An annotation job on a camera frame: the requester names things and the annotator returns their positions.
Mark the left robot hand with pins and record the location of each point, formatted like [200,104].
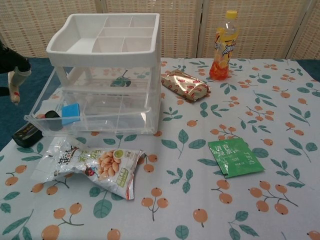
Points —
[11,61]

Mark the green tea sachet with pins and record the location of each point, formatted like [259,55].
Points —
[235,157]

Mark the orange iced tea bottle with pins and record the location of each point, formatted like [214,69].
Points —
[223,50]

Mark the blue block eraser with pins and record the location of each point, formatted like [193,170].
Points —
[70,113]

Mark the dark cone-shaped stamp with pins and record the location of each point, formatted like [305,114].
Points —
[53,120]

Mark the silver nut snack bag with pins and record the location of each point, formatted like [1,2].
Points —
[100,165]

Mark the white plastic drawer organizer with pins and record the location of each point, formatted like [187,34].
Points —
[105,56]

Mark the clear plastic storage box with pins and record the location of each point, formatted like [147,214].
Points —
[37,110]

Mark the woven bamboo folding screen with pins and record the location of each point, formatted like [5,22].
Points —
[190,30]

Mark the gold foil snack packet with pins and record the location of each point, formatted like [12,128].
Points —
[186,86]

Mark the floral fruit print tablecloth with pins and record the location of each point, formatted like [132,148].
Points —
[190,200]

